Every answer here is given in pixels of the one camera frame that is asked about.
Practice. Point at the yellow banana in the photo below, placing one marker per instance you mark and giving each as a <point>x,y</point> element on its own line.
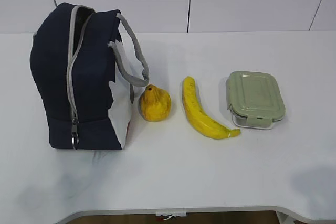
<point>197,117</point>

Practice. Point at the navy and white lunch bag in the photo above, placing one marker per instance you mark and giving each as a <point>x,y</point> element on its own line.
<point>86,65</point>

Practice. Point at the white tag under table edge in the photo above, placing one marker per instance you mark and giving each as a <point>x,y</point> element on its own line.
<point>167,214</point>

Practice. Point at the yellow pear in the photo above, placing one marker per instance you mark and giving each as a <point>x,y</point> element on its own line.
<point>155,104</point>

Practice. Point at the green lidded glass container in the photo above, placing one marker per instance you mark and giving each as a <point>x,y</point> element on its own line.
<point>254,100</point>

